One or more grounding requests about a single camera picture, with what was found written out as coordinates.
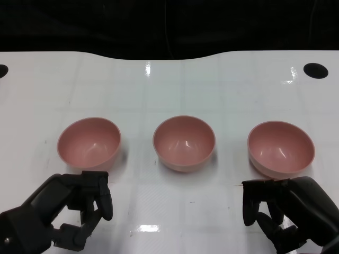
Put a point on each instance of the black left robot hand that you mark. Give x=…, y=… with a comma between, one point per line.
x=61, y=190

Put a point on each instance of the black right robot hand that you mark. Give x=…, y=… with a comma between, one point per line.
x=307, y=201

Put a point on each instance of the pink plastic bowl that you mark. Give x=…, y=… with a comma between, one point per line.
x=87, y=145
x=280, y=149
x=182, y=144

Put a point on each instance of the black round table grommet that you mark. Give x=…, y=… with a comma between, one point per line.
x=3, y=71
x=315, y=70

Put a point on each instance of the black backdrop curtain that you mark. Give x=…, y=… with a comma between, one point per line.
x=79, y=26

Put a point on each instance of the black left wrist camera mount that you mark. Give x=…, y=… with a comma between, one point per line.
x=23, y=235

